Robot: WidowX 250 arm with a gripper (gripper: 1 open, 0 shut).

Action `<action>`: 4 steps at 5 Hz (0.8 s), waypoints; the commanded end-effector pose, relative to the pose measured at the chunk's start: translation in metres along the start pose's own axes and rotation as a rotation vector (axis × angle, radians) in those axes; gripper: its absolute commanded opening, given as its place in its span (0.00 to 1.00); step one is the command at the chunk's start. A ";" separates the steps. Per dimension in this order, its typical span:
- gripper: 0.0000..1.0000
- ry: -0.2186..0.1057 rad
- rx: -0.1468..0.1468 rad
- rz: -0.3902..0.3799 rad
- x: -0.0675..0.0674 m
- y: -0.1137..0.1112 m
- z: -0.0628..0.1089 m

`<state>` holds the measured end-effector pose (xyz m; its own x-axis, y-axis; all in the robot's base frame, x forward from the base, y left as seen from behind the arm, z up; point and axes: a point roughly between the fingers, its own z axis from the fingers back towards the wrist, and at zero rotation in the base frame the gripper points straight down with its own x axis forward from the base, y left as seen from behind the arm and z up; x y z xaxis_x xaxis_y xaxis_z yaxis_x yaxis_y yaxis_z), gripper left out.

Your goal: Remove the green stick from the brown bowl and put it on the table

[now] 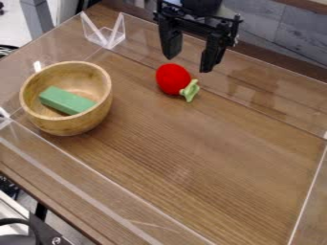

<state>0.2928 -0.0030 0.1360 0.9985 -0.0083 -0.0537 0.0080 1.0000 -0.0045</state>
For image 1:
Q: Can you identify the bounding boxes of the green rectangular block stick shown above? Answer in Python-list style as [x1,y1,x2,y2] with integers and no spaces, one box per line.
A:
[39,86,96,115]

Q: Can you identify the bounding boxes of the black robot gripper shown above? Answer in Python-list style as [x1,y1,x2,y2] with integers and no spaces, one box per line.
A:
[153,0,243,73]

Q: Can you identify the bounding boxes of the black table clamp mount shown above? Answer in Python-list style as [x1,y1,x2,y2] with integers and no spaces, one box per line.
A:
[0,202,73,245]

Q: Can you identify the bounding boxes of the clear acrylic table barrier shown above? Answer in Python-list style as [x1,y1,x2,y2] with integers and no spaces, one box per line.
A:
[0,6,327,245]

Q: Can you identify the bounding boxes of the light wooden bowl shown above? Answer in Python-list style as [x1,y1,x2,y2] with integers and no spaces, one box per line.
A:
[19,60,113,136]

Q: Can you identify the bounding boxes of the clear acrylic corner bracket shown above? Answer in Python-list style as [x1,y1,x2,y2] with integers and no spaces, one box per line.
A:
[80,11,127,50]

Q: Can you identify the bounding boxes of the red plush strawberry toy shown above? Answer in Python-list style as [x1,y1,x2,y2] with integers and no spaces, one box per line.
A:
[156,63,200,102]

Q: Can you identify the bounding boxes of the grey post behind table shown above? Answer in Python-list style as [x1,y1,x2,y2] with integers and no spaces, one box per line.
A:
[19,0,53,39]

